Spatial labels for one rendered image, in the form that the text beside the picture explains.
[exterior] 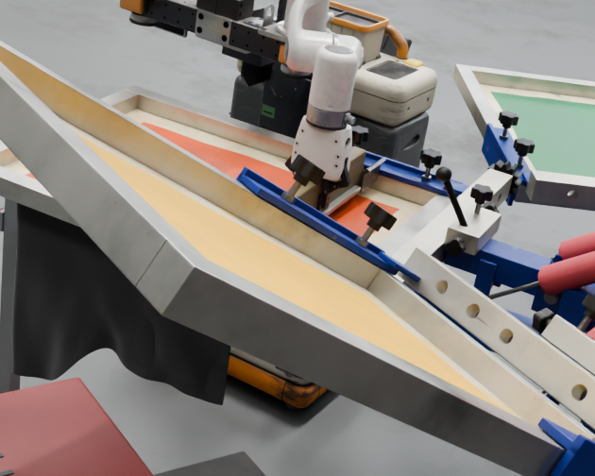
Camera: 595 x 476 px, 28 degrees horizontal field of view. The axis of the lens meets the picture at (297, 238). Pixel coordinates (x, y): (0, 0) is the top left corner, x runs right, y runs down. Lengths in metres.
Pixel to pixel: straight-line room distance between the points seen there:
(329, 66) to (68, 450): 0.96
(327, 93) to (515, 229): 2.76
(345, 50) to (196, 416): 1.49
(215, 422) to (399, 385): 2.39
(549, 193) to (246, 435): 1.22
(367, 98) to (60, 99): 2.03
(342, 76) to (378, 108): 1.18
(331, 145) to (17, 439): 0.97
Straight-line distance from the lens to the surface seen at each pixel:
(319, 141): 2.11
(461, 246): 1.98
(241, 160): 2.45
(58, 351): 2.37
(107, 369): 3.45
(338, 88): 2.06
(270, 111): 3.19
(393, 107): 3.22
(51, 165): 0.90
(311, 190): 2.11
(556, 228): 4.86
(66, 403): 1.39
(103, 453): 1.32
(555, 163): 2.76
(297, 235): 1.53
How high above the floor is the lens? 1.91
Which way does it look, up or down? 26 degrees down
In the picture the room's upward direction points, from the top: 9 degrees clockwise
